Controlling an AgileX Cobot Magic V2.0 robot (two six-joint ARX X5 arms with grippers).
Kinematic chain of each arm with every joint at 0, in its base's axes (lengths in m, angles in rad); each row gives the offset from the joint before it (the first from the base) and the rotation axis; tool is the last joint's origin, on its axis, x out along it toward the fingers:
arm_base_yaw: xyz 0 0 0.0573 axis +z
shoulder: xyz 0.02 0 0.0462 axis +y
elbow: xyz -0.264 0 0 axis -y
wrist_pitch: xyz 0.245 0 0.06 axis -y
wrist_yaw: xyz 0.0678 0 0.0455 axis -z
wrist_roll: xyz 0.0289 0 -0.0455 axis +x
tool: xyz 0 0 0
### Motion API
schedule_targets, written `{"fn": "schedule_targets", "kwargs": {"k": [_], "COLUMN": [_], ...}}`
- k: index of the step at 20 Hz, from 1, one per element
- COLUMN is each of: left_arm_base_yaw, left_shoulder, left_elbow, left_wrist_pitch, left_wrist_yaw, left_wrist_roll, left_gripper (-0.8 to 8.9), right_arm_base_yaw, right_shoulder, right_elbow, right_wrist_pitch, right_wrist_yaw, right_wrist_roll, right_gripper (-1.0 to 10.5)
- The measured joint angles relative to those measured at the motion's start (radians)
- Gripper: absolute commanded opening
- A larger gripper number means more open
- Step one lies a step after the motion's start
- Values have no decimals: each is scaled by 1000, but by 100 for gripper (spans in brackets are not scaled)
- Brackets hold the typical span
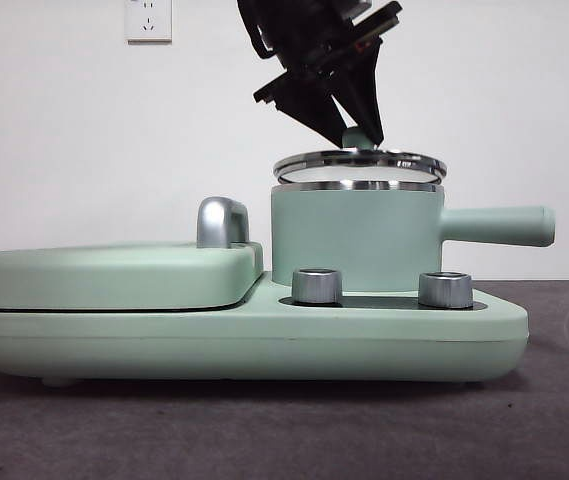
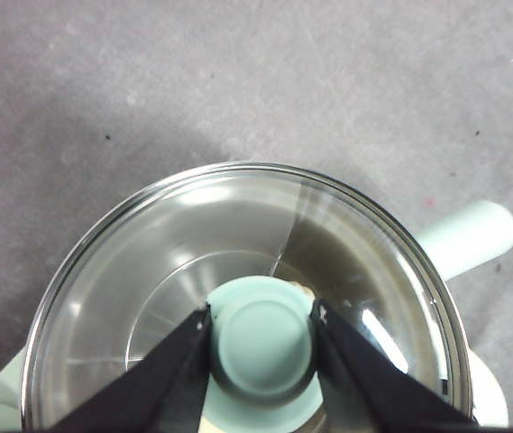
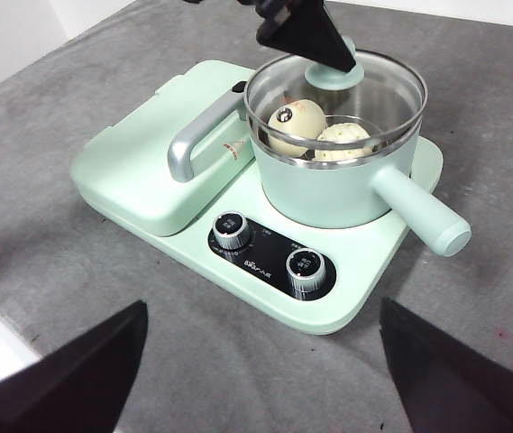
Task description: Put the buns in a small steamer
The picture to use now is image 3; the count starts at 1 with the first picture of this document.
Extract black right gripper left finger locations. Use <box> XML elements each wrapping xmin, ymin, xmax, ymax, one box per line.
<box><xmin>0</xmin><ymin>299</ymin><xmax>149</xmax><ymax>433</ymax></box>

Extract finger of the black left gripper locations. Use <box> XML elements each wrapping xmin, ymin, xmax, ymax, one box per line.
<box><xmin>258</xmin><ymin>0</ymin><xmax>358</xmax><ymax>73</ymax></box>

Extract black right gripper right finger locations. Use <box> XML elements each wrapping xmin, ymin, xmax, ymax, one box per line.
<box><xmin>379</xmin><ymin>296</ymin><xmax>513</xmax><ymax>433</ymax></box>

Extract glass pot lid green knob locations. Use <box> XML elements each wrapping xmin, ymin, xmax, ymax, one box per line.
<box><xmin>243</xmin><ymin>35</ymin><xmax>428</xmax><ymax>157</ymax></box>

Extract smooth cream steamed bun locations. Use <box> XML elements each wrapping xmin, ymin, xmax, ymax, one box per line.
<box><xmin>267</xmin><ymin>99</ymin><xmax>327</xmax><ymax>157</ymax></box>

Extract ridged white bun green dots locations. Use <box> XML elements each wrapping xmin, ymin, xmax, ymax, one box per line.
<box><xmin>313</xmin><ymin>122</ymin><xmax>372</xmax><ymax>162</ymax></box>

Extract pale green breakfast machine base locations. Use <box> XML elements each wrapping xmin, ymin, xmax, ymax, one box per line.
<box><xmin>71</xmin><ymin>59</ymin><xmax>444</xmax><ymax>336</ymax></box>

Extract silver control knob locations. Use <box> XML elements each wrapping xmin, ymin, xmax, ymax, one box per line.
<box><xmin>213</xmin><ymin>210</ymin><xmax>253</xmax><ymax>252</ymax></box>
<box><xmin>286</xmin><ymin>252</ymin><xmax>328</xmax><ymax>299</ymax></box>

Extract pale green hinged grill lid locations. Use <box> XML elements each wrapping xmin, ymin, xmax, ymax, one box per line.
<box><xmin>71</xmin><ymin>59</ymin><xmax>257</xmax><ymax>238</ymax></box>

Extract black control panel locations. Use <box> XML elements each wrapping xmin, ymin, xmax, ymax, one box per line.
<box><xmin>207</xmin><ymin>210</ymin><xmax>338</xmax><ymax>301</ymax></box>

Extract pale green pot with handle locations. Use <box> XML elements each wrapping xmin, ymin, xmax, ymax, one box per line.
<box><xmin>243</xmin><ymin>51</ymin><xmax>472</xmax><ymax>258</ymax></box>

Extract silver grill lid handle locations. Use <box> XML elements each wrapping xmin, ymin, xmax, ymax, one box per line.
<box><xmin>167</xmin><ymin>82</ymin><xmax>247</xmax><ymax>183</ymax></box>

